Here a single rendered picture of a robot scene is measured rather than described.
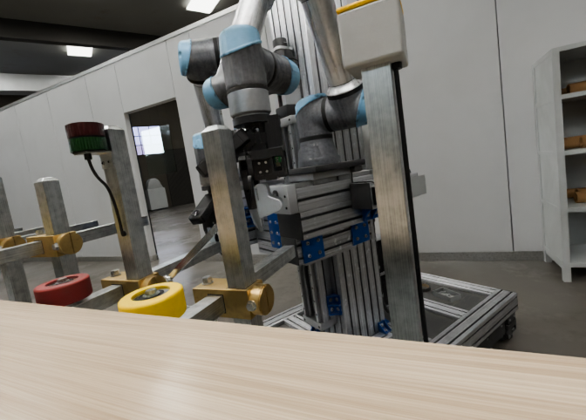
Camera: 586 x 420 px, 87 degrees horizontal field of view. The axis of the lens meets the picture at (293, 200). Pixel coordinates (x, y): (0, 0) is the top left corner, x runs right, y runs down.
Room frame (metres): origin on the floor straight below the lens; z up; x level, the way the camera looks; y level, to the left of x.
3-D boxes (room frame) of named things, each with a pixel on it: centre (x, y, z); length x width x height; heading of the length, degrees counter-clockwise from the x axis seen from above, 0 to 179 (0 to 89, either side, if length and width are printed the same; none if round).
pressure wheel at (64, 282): (0.53, 0.42, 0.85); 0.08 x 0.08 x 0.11
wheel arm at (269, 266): (0.58, 0.12, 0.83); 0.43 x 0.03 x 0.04; 155
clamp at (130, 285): (0.63, 0.35, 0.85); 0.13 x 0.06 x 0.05; 65
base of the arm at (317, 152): (1.09, -0.11, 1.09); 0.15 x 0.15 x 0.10
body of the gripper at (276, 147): (0.58, 0.05, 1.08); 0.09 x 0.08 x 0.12; 86
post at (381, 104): (0.40, -0.13, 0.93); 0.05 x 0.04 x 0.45; 65
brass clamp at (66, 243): (0.74, 0.58, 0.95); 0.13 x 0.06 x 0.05; 65
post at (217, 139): (0.51, 0.11, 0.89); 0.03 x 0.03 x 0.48; 65
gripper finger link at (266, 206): (0.57, 0.05, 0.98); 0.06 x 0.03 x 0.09; 86
